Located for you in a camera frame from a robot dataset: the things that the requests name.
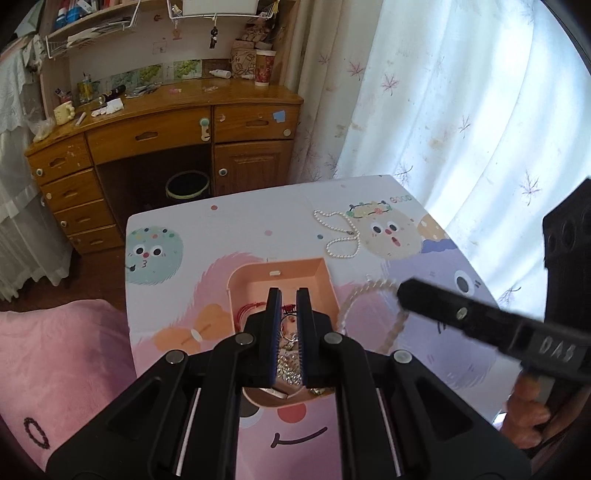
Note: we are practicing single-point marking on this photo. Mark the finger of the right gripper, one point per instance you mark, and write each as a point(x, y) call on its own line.
point(477, 320)

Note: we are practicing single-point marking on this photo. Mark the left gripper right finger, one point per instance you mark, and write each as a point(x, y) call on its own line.
point(330, 359)

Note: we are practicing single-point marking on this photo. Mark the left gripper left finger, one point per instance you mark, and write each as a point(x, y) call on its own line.
point(247, 359)

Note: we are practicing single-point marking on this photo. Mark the silver leaf hair comb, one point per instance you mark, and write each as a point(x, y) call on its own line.
point(289, 380)

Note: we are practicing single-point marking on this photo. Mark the right hand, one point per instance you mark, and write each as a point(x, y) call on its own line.
point(528, 422)

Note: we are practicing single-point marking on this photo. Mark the pink plastic tray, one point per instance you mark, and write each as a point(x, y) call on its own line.
point(248, 289)

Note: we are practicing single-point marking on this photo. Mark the cartoon print table mat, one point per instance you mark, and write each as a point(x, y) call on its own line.
point(178, 261)

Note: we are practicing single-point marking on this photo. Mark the black waste bin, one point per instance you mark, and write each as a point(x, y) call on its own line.
point(187, 185)

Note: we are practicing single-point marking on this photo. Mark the pink blanket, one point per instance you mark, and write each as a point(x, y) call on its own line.
point(59, 368)

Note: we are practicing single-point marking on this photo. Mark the white floral curtain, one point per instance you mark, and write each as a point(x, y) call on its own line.
point(480, 109)

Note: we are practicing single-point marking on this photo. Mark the wooden desk with drawers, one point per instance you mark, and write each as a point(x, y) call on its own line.
point(230, 135)

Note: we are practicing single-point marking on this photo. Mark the white lace covered bed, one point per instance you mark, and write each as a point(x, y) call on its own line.
point(32, 244)

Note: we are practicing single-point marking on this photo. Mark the red patterned paper cup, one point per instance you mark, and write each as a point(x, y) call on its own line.
point(263, 70)

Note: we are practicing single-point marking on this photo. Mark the wooden bookshelf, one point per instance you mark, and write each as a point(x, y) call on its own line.
point(154, 49)

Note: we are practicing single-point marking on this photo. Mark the white wire shelf basket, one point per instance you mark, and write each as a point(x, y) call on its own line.
point(181, 10)

